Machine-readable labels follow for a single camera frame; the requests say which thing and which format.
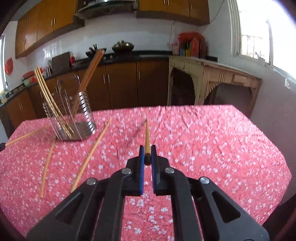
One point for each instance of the red hanging bag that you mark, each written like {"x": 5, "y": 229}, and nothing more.
{"x": 9, "y": 66}

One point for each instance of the steel range hood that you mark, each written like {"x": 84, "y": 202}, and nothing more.
{"x": 94, "y": 9}

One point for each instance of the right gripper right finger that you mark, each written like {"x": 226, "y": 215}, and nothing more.
{"x": 201, "y": 210}

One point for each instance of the cream wooden side table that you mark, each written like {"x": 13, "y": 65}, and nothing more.
{"x": 206, "y": 75}

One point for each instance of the brown cutting board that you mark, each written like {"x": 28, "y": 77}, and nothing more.
{"x": 61, "y": 62}

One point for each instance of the window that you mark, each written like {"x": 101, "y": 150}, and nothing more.
{"x": 2, "y": 73}
{"x": 264, "y": 32}

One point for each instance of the wire utensil holder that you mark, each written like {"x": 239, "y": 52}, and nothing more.
{"x": 68, "y": 110}

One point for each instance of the bowls and red bags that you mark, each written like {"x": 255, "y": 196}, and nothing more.
{"x": 29, "y": 78}

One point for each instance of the wooden cabinets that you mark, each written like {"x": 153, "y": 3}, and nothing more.
{"x": 50, "y": 19}
{"x": 136, "y": 83}

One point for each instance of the upper wooden cabinets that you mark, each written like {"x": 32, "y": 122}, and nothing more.
{"x": 50, "y": 19}

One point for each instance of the red bottle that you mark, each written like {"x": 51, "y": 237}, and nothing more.
{"x": 72, "y": 59}

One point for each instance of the left window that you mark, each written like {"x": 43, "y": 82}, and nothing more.
{"x": 2, "y": 73}

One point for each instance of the right window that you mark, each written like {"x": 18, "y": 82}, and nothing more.
{"x": 264, "y": 32}

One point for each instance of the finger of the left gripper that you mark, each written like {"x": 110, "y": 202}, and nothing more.
{"x": 2, "y": 146}

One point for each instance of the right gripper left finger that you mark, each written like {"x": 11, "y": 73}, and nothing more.
{"x": 94, "y": 210}

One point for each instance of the yellow dish soap bottle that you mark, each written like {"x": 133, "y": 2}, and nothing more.
{"x": 3, "y": 97}

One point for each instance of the lidded steel pot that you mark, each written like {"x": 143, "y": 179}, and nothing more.
{"x": 123, "y": 47}

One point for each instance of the bottles and red bag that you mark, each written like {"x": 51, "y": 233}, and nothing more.
{"x": 190, "y": 44}

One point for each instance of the black wok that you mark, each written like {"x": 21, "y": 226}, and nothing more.
{"x": 92, "y": 51}

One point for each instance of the red floral tablecloth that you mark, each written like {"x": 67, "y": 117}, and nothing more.
{"x": 218, "y": 142}

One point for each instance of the lower wooden cabinets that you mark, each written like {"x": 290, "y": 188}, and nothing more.
{"x": 136, "y": 83}

